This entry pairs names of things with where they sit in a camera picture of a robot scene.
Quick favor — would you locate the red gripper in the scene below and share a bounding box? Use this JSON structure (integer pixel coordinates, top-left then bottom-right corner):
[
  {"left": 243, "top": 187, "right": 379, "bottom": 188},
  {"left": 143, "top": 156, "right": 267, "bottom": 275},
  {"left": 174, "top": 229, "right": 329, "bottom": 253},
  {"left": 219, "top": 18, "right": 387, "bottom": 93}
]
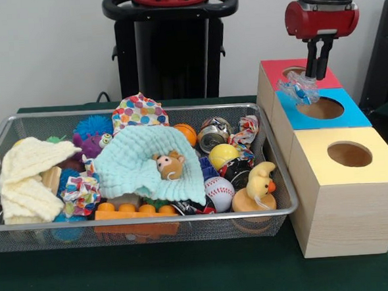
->
[{"left": 283, "top": 0, "right": 364, "bottom": 82}]

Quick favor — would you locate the mint green cloth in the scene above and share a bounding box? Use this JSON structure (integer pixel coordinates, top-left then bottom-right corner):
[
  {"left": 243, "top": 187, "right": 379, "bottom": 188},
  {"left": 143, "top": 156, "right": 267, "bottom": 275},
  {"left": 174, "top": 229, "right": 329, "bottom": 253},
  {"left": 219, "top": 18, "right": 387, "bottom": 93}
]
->
[{"left": 90, "top": 121, "right": 208, "bottom": 213}]

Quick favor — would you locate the wooden three-hole box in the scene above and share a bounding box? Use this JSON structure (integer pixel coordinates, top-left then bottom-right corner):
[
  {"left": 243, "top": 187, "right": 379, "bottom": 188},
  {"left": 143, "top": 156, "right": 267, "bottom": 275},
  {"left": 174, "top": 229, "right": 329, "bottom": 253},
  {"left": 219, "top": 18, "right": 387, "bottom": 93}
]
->
[{"left": 253, "top": 53, "right": 388, "bottom": 262}]

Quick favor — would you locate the silver mesh bin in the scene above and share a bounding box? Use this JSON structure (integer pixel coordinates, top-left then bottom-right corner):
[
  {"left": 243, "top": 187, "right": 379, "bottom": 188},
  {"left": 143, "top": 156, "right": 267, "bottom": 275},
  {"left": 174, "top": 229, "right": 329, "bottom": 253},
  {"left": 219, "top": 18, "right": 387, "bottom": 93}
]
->
[{"left": 0, "top": 97, "right": 302, "bottom": 253}]

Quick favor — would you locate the black panel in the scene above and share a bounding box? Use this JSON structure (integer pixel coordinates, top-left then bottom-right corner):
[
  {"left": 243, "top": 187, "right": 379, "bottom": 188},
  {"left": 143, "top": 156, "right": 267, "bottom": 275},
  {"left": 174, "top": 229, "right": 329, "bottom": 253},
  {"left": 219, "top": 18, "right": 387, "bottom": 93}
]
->
[{"left": 352, "top": 0, "right": 388, "bottom": 110}]

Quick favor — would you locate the crushed silver drink can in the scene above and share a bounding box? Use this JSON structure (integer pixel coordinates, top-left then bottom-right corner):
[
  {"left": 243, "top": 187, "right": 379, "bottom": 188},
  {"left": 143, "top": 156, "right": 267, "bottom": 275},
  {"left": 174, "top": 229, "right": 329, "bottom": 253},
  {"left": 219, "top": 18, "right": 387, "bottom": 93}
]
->
[{"left": 196, "top": 116, "right": 234, "bottom": 155}]

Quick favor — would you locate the yellow tennis ball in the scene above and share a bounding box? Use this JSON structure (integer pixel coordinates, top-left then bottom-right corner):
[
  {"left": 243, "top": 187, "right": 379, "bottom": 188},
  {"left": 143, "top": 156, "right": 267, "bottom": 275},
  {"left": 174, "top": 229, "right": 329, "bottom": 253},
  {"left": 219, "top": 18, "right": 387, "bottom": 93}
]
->
[{"left": 208, "top": 142, "right": 241, "bottom": 172}]

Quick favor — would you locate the yellow plush duck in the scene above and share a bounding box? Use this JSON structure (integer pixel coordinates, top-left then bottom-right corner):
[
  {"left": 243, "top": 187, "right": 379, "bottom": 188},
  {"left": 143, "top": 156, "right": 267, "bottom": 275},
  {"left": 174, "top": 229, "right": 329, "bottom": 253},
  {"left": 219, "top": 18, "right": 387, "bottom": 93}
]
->
[{"left": 244, "top": 161, "right": 279, "bottom": 204}]

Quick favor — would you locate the white toy baseball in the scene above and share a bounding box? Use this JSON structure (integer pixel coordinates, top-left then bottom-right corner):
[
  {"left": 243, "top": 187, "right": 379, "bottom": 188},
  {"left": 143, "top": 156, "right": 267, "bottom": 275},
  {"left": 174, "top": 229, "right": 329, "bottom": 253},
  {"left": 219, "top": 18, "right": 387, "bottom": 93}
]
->
[{"left": 203, "top": 174, "right": 237, "bottom": 214}]

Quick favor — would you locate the brown plush toy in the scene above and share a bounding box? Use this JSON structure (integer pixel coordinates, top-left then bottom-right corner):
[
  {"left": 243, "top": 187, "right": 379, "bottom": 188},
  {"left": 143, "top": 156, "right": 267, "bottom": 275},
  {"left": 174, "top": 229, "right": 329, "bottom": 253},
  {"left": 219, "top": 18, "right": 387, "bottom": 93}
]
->
[{"left": 151, "top": 148, "right": 186, "bottom": 182}]

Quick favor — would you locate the polka dot cloth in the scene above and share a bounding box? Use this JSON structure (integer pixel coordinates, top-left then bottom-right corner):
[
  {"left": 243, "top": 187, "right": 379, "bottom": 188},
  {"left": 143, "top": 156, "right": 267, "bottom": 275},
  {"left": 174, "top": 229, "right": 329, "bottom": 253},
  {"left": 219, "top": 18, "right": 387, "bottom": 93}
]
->
[{"left": 110, "top": 90, "right": 170, "bottom": 131}]

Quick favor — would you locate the orange building brick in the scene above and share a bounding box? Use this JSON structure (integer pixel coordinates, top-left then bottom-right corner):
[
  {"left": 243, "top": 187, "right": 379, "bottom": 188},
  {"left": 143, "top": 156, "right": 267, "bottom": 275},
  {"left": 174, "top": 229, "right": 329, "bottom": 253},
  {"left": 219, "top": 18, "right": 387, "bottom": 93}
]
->
[{"left": 93, "top": 199, "right": 180, "bottom": 222}]

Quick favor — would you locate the purple spiky monster toy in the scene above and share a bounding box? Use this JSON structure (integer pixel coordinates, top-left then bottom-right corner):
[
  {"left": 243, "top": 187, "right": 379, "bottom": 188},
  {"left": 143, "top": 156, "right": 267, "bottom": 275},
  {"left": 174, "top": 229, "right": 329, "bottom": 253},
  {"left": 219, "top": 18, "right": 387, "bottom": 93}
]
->
[{"left": 72, "top": 130, "right": 115, "bottom": 160}]

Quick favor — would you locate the dark green tablecloth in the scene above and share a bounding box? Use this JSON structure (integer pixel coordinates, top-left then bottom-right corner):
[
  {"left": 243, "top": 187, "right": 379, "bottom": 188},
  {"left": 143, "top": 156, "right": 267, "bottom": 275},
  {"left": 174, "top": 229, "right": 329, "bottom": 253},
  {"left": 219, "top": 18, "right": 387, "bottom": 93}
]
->
[{"left": 0, "top": 85, "right": 388, "bottom": 291}]

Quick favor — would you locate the cream knitted cloth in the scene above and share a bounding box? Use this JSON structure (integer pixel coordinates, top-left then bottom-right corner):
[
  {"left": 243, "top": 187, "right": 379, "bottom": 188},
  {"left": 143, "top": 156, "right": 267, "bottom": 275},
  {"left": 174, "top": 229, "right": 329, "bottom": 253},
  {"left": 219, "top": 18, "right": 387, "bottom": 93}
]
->
[{"left": 0, "top": 132, "right": 87, "bottom": 226}]

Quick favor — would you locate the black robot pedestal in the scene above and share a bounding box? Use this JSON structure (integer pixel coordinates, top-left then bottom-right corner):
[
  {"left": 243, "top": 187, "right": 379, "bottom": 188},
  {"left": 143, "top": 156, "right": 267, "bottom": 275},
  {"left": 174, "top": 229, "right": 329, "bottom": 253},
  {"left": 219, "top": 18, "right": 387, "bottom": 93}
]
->
[{"left": 101, "top": 0, "right": 244, "bottom": 105}]

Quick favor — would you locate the black cable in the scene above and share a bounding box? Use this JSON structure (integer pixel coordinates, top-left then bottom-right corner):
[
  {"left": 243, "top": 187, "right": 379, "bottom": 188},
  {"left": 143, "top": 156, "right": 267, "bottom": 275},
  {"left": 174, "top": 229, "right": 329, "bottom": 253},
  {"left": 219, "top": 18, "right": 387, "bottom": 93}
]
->
[{"left": 95, "top": 90, "right": 113, "bottom": 105}]

